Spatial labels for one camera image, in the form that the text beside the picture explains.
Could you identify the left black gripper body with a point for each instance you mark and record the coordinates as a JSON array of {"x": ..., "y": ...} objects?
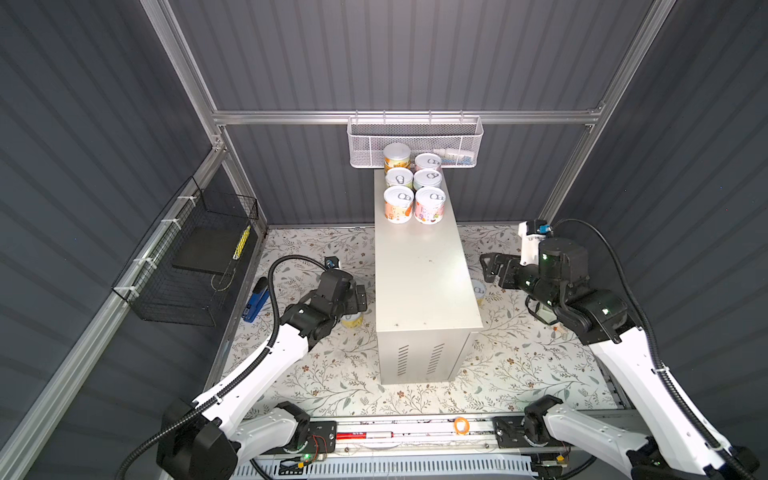
[{"x": 350, "y": 305}]

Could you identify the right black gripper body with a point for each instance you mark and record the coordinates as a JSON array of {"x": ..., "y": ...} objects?
[{"x": 519, "y": 276}]

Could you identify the can row front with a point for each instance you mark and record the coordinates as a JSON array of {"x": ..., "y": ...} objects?
[{"x": 399, "y": 201}]

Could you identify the green labelled can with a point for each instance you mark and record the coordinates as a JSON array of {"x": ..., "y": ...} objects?
[{"x": 399, "y": 176}]

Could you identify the pink labelled can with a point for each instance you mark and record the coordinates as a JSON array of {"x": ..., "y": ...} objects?
[{"x": 428, "y": 161}]

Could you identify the yellow orange labelled can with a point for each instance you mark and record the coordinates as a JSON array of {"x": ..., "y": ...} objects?
[{"x": 396, "y": 155}]

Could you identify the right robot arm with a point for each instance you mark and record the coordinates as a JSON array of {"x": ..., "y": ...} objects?
[{"x": 681, "y": 443}]

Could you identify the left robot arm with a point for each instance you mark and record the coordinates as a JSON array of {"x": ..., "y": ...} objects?
[{"x": 209, "y": 437}]

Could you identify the white metal cabinet counter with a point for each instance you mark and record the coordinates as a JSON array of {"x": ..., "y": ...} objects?
[{"x": 426, "y": 313}]

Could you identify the blue stapler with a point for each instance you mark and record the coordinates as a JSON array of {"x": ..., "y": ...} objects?
[{"x": 258, "y": 298}]

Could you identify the yellow strip in basket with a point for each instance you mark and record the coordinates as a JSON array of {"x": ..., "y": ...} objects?
[{"x": 242, "y": 241}]

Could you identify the tubes in white basket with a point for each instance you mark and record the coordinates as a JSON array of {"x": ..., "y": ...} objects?
[{"x": 456, "y": 156}]

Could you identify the red white marker pen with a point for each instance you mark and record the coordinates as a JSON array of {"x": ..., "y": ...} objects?
[{"x": 373, "y": 435}]

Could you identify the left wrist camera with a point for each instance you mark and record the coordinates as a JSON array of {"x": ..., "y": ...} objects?
[{"x": 332, "y": 262}]

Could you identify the white wire mesh basket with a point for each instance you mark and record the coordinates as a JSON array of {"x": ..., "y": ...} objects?
[{"x": 423, "y": 133}]

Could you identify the black wire basket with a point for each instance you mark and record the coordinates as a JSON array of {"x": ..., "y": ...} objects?
[{"x": 187, "y": 275}]

